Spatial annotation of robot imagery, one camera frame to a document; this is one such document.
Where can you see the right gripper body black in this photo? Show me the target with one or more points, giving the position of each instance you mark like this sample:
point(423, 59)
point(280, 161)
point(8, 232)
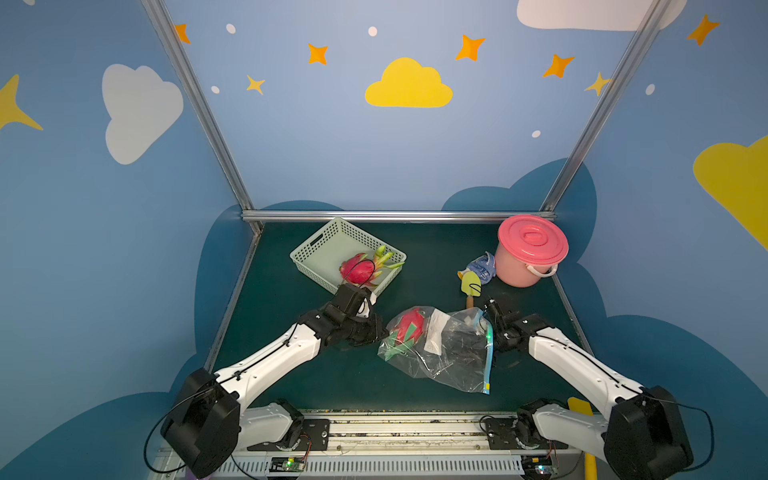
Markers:
point(501, 321)

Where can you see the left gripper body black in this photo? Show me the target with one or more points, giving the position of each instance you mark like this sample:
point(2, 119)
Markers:
point(367, 327)

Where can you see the clear zip-top bag blue seal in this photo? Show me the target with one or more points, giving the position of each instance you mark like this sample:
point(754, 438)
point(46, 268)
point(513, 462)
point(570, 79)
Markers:
point(455, 350)

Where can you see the pink dragon fruit toy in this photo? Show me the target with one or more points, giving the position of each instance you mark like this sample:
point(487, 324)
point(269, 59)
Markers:
point(363, 269)
point(403, 336)

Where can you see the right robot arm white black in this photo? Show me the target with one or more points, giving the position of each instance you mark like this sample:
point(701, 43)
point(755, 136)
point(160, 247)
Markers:
point(600, 390)

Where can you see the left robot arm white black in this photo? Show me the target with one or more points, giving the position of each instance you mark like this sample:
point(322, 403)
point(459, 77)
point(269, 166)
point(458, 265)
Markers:
point(252, 378)

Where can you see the light green perforated plastic basket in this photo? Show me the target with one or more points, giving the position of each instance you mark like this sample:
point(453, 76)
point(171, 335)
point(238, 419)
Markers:
point(340, 253)

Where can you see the pink plastic bucket with lid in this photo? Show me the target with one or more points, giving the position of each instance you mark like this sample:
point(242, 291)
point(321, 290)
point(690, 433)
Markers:
point(530, 248)

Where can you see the yellow plastic toy shovel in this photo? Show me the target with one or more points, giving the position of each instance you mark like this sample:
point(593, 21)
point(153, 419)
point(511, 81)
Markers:
point(590, 461)

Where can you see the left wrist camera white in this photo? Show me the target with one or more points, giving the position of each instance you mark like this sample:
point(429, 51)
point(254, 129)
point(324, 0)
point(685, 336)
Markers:
point(354, 300)

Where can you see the green trowel wooden handle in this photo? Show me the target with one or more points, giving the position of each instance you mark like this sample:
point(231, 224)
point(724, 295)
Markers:
point(471, 286)

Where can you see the aluminium frame back rail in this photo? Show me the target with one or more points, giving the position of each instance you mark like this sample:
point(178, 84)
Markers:
point(440, 217)

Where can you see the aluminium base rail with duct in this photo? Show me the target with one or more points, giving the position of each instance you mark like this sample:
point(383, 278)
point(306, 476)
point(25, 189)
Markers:
point(389, 444)

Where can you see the aluminium frame right post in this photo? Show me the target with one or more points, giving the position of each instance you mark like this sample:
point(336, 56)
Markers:
point(640, 44)

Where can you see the aluminium frame post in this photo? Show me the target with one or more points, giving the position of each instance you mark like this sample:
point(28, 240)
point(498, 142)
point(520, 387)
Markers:
point(160, 18)
point(640, 44)

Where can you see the aluminium frame left post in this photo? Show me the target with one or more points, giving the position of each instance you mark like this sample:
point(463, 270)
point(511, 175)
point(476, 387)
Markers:
point(160, 18)

